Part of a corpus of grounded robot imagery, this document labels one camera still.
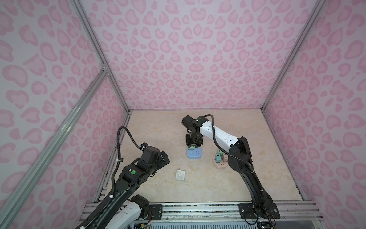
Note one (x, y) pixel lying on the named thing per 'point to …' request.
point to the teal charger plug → (218, 158)
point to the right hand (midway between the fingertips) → (188, 146)
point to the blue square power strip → (196, 153)
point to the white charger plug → (180, 174)
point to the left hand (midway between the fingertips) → (165, 158)
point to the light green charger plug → (191, 148)
